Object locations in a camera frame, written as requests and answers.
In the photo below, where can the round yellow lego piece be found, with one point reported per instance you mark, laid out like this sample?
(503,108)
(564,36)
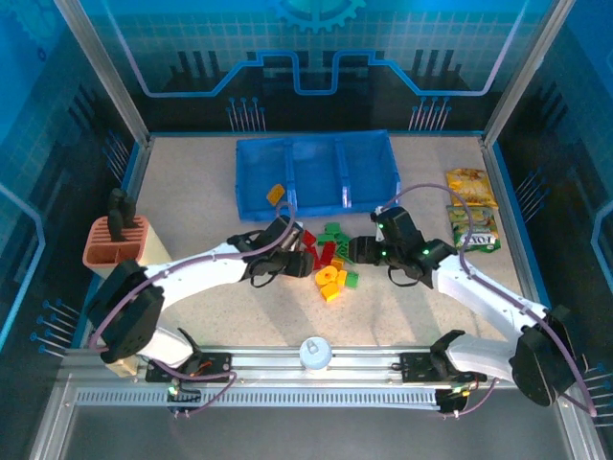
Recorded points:
(325,274)

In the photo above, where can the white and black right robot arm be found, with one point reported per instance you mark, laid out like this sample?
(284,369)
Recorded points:
(479,292)

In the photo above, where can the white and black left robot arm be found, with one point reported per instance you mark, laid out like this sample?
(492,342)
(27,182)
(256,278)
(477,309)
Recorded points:
(191,278)

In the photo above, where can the hollow orange lego brick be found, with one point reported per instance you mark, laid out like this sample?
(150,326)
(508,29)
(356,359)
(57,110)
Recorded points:
(337,262)

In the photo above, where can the rounded green lego brick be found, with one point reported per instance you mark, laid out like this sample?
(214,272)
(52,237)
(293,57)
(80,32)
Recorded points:
(352,279)

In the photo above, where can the flat yellow lego piece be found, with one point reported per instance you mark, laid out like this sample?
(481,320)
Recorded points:
(275,194)

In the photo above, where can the green snack bag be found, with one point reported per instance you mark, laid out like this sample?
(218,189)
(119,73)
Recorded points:
(474,227)

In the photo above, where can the white round knob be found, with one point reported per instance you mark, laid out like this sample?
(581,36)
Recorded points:
(315,354)

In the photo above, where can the blue three-compartment plastic bin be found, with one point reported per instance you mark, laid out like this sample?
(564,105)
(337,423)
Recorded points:
(316,163)

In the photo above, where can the yellow snack bag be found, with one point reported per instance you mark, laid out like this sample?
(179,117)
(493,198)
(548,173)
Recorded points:
(469,187)

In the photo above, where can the aluminium mounting beam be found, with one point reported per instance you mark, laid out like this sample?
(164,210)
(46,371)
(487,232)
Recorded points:
(268,359)

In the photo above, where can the pink and beige knife block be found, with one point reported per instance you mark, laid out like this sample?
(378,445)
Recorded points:
(143,244)

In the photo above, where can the slotted aluminium strip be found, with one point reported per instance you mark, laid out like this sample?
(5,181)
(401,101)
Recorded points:
(287,397)

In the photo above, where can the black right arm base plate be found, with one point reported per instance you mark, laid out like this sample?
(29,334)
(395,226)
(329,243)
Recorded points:
(416,366)

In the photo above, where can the aluminium table side rail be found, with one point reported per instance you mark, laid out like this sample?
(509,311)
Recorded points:
(131,182)
(511,215)

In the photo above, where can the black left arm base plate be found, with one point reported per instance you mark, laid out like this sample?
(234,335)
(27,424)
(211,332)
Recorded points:
(215,366)

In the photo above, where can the aluminium frame post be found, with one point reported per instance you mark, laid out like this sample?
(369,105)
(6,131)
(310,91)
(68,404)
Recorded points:
(103,76)
(524,76)

